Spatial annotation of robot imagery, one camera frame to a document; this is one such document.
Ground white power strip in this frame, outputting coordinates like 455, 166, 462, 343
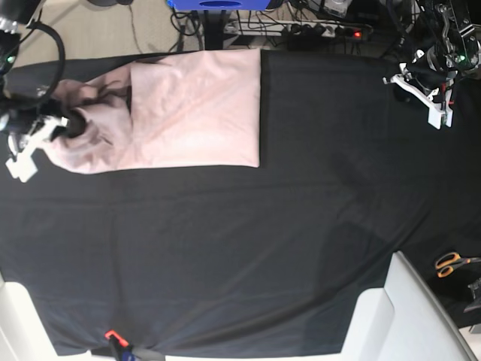
224, 18, 374, 40

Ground white base frame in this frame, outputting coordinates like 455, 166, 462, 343
1, 280, 92, 361
340, 251, 476, 361

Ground black metal bracket right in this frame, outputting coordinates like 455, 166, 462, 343
464, 278, 481, 313

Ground black table stand post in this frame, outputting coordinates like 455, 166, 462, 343
199, 10, 230, 50

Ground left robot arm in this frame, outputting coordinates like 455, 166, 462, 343
383, 1, 480, 129

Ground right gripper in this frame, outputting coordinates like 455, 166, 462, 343
1, 101, 87, 183

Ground black table cloth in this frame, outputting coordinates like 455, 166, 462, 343
1, 51, 480, 358

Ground orange handled scissors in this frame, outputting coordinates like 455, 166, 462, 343
434, 252, 480, 278

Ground pink T-shirt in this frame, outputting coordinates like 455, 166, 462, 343
42, 50, 262, 174

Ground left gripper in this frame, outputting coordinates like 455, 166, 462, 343
383, 50, 457, 129

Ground blue plastic bin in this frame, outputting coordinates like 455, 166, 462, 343
166, 0, 271, 11

